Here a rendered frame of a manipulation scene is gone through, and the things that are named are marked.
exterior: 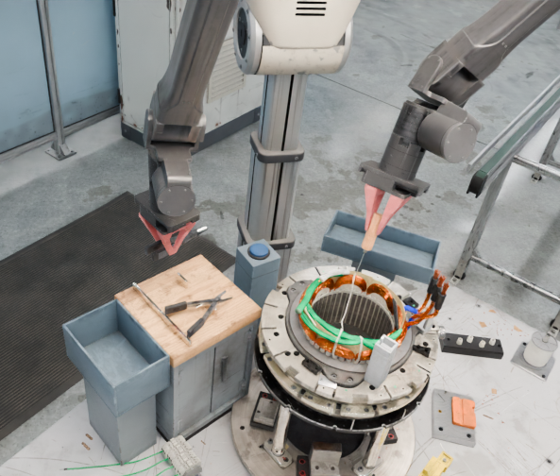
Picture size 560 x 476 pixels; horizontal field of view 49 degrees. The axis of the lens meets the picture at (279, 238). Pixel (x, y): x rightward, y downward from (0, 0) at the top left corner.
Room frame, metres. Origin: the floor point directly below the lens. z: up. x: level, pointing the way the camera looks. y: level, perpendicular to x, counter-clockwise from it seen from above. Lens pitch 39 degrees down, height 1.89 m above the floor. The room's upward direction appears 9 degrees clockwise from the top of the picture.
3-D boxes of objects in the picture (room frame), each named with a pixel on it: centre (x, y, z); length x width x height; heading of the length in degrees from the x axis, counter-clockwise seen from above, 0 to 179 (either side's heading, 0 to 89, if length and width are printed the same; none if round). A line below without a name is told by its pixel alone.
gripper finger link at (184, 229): (0.80, 0.19, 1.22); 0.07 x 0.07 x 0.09; 49
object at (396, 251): (1.07, -0.23, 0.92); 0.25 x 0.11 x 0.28; 75
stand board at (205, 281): (0.79, 0.15, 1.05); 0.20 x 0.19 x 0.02; 138
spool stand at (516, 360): (1.04, -0.66, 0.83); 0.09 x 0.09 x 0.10; 59
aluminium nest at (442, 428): (0.83, -0.44, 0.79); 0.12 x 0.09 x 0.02; 174
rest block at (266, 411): (0.75, -0.03, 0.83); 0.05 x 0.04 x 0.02; 172
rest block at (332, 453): (0.64, -0.15, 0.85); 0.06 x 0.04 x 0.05; 96
